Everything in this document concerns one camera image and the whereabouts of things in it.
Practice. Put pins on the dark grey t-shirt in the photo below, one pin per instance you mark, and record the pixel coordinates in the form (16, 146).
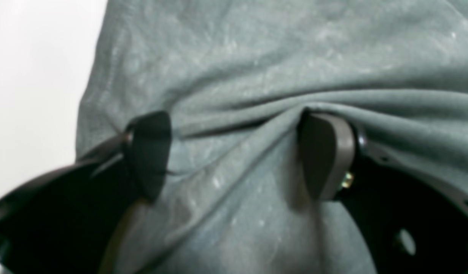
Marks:
(235, 77)

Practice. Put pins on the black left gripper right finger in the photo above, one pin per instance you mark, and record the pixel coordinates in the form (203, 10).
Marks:
(412, 222)

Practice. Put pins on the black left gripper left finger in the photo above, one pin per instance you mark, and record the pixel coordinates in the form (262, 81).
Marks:
(62, 221)

